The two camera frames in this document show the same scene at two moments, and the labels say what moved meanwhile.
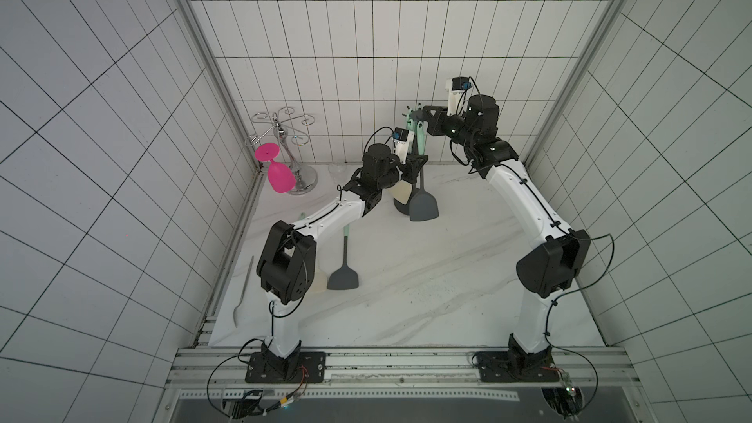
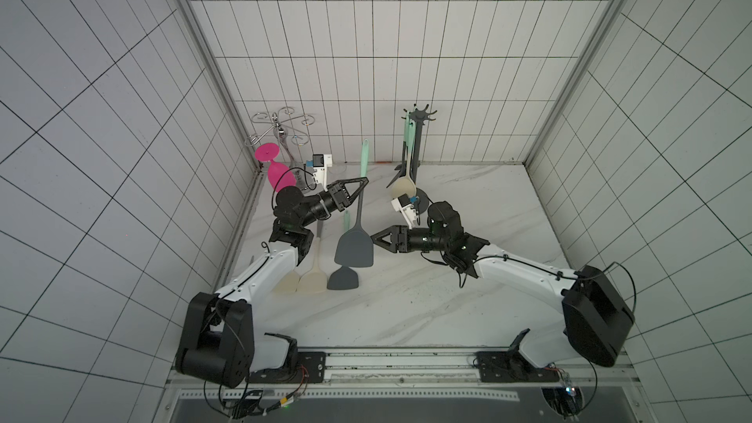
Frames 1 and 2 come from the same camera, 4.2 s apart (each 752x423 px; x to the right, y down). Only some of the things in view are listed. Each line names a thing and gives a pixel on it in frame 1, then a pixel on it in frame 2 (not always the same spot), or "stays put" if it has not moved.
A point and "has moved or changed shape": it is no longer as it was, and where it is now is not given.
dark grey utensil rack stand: x=415 y=115 stays put
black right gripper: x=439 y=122 to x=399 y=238
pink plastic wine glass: x=281 y=178 stays put
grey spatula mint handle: x=422 y=207 to x=354 y=246
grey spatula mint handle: x=344 y=277 stays put
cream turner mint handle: x=400 y=191 stays put
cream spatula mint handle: x=320 y=282 has moved or changed shape
